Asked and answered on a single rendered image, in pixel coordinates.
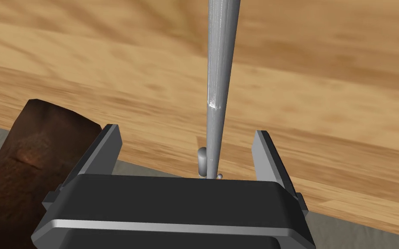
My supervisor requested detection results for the grey metal bar handle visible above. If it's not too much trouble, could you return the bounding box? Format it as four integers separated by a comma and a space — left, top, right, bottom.
197, 0, 241, 180

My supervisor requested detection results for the dark brown wooden block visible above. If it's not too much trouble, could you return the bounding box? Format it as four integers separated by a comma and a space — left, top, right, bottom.
0, 99, 103, 249

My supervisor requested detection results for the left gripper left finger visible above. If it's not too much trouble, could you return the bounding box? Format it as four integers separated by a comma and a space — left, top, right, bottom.
62, 124, 123, 189

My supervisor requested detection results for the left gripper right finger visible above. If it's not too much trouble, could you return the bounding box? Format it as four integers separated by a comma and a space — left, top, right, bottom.
251, 130, 297, 198

